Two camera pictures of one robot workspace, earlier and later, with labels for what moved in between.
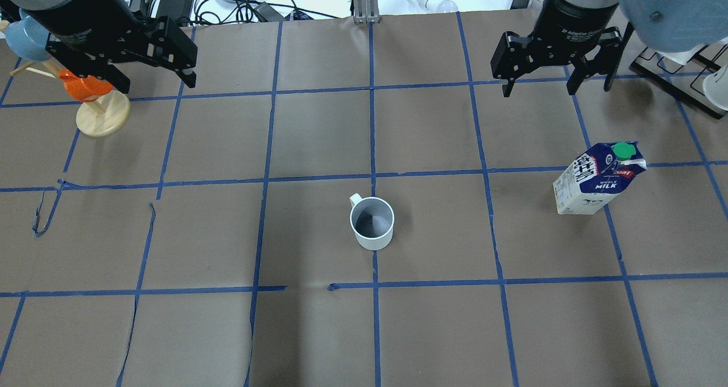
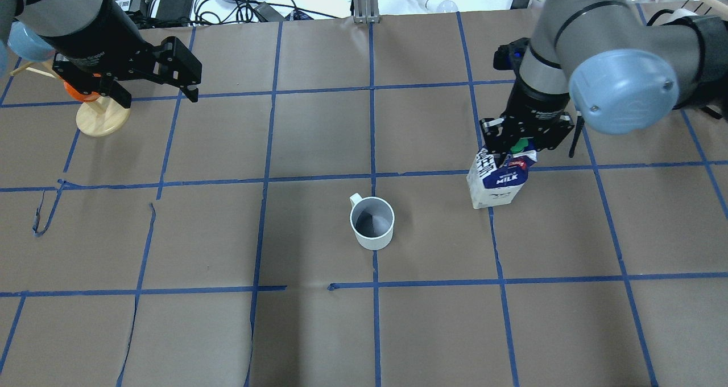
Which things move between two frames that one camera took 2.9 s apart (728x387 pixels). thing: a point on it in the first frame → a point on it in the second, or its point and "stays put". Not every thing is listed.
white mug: [371, 221] stays put
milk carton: [597, 176] → [488, 185]
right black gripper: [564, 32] → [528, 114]
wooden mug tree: [98, 117] stays put
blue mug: [28, 38] stays put
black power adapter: [177, 0] stays put
